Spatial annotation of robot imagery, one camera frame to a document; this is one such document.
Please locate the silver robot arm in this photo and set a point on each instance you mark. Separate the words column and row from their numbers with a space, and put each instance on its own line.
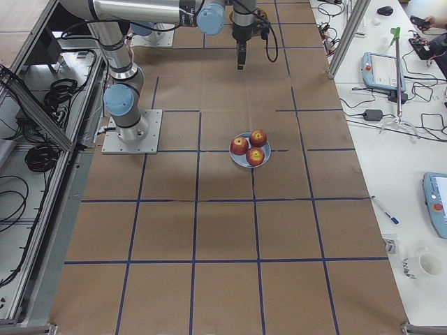
column 102, row 17

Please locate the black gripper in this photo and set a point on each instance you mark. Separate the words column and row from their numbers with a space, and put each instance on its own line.
column 242, row 33

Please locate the black power adapter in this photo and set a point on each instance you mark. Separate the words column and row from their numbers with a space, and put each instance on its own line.
column 372, row 115

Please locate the aluminium frame post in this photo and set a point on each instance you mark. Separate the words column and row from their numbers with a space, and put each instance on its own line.
column 350, row 29

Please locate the person hand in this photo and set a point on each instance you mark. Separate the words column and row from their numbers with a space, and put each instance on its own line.
column 437, row 22

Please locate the teach pendant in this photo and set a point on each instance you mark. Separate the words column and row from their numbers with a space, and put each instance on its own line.
column 379, row 71
column 434, row 187

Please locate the woven wicker basket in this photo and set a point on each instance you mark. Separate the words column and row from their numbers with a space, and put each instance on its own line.
column 262, row 17

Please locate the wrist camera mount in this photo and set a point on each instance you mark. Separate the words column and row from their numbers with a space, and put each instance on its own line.
column 264, row 30

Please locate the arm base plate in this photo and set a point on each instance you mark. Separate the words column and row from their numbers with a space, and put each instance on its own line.
column 152, row 39
column 143, row 138

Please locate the black computer mouse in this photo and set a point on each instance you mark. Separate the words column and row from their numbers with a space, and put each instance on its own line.
column 385, row 11

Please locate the blue white pen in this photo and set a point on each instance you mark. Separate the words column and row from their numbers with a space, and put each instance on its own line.
column 380, row 205

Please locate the red apple on plate far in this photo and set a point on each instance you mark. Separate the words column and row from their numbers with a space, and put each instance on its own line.
column 258, row 138

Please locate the teach pendant far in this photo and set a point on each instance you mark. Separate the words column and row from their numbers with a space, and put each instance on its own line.
column 379, row 71

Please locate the red apple on plate left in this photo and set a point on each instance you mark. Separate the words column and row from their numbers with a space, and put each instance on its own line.
column 239, row 146

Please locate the teach pendant near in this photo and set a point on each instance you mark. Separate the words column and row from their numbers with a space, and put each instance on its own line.
column 434, row 187

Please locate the red apple on plate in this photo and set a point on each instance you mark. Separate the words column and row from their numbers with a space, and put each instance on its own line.
column 239, row 146
column 255, row 156
column 258, row 138

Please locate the red apple on plate near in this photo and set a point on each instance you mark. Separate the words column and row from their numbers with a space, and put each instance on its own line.
column 255, row 156

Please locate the green tipped grabber stick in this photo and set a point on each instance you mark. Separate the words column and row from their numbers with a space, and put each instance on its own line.
column 397, row 96

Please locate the black smartphone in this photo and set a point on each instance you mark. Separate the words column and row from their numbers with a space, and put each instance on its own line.
column 420, row 23

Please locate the white mug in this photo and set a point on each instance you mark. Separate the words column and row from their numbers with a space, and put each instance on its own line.
column 422, row 264

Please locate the light blue plate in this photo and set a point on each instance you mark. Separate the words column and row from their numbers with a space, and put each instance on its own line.
column 245, row 154

